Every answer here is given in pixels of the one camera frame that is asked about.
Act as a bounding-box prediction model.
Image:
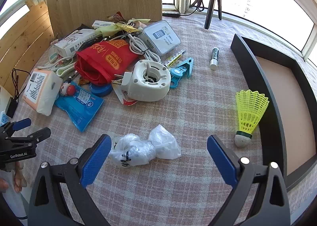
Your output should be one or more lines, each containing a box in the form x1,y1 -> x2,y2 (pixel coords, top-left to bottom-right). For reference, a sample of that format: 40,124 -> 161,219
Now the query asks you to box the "blue round clip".
169,57 -> 194,89

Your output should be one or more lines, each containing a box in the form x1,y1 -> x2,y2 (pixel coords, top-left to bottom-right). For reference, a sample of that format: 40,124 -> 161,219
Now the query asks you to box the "white dotted packet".
92,20 -> 113,29

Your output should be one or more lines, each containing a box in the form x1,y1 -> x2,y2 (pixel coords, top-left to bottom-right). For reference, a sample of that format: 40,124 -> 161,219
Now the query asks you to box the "wooden slat panel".
0,1 -> 55,95

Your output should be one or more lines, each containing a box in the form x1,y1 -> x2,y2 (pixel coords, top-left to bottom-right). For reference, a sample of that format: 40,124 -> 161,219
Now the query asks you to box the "black storage tray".
230,33 -> 317,192

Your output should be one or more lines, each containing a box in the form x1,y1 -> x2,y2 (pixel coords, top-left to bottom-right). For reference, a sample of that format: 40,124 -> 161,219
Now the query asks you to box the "patterned white lighter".
162,48 -> 186,68

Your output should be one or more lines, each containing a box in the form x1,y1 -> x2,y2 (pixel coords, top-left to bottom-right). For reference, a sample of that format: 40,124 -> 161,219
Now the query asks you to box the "thick white coiled cable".
127,32 -> 161,63

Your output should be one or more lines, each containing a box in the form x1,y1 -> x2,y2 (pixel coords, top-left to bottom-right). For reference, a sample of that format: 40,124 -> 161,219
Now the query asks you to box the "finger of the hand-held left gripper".
5,127 -> 52,149
0,118 -> 32,135

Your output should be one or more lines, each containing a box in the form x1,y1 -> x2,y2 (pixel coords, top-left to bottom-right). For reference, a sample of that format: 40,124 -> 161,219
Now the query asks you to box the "person's left hand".
0,161 -> 27,194

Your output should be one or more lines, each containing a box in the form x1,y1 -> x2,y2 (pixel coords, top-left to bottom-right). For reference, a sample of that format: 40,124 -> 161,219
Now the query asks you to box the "white power strip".
0,111 -> 11,125

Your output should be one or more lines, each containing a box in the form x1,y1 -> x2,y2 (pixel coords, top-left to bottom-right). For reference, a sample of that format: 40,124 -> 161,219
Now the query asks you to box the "white tissue pack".
22,68 -> 63,116

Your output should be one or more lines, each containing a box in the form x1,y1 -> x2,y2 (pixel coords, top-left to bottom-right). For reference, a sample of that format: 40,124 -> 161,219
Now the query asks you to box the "plaid cloth covered desktop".
10,14 -> 317,226

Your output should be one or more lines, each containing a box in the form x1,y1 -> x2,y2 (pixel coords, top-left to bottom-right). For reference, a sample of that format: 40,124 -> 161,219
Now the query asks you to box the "yellow sachet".
115,22 -> 133,33

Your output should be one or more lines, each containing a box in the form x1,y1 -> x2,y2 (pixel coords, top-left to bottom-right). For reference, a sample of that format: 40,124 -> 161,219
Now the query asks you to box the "red white cartoon figure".
59,81 -> 76,96

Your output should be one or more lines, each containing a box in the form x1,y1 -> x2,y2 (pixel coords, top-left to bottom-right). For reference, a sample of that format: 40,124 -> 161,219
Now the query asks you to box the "white strap loop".
40,56 -> 76,77

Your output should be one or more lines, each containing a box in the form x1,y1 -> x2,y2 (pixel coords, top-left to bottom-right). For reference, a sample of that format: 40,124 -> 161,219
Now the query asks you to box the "coffee creamer sachet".
116,89 -> 138,106

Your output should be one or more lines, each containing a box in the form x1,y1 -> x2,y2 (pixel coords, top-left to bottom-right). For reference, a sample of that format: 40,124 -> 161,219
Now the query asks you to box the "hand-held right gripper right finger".
207,134 -> 291,226

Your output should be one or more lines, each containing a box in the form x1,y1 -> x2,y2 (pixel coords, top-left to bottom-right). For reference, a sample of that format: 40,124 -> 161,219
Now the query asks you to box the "blue wet wipe packet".
54,81 -> 104,132

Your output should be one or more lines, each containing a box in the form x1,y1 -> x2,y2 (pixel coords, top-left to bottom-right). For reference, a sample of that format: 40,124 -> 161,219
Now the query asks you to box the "black pouch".
73,24 -> 93,35

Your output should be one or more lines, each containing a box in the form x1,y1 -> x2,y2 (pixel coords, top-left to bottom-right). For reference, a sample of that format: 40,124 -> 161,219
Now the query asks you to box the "white floral print box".
53,29 -> 99,57

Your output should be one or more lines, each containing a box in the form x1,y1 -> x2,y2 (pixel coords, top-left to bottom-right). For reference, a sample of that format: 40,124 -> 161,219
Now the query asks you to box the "blue tape roll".
90,83 -> 113,97

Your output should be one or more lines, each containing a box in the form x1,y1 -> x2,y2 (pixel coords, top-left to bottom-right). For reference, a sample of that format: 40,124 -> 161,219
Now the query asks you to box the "white green marker tube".
210,47 -> 220,70

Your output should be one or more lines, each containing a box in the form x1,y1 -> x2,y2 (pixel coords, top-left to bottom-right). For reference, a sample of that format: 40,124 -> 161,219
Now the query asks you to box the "brown snack packet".
109,11 -> 127,22

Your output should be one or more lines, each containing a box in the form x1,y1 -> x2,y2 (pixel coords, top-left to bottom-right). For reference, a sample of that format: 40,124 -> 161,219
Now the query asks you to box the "black hub cable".
180,0 -> 206,16

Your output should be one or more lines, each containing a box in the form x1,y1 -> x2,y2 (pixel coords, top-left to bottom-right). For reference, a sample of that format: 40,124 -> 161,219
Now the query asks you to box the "red fabric bag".
74,39 -> 139,85

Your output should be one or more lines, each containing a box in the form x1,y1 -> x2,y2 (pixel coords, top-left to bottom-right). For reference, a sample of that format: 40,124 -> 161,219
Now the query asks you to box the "yellow plastic shuttlecock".
234,89 -> 269,148

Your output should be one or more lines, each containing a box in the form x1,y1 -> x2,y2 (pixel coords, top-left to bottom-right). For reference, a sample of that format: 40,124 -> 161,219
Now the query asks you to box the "clear plastic manual box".
139,20 -> 181,56

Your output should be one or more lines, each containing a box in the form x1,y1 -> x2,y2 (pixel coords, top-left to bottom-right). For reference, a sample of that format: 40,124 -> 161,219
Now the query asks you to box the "white plug-in heater device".
112,59 -> 171,102

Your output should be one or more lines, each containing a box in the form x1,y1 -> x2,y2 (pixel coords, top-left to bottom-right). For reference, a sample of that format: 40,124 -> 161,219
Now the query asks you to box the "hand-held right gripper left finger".
28,134 -> 112,226

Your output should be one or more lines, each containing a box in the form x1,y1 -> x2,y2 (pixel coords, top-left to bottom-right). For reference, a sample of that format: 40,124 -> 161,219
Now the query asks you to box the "white plastic bag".
108,124 -> 182,168

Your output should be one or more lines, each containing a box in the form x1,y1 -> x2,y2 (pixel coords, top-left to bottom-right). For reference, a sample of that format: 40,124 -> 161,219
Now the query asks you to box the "pink soft roll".
134,18 -> 151,30

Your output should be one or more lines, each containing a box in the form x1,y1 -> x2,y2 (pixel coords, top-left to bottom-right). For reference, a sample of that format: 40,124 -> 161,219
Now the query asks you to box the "black adapter with cable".
5,68 -> 25,118

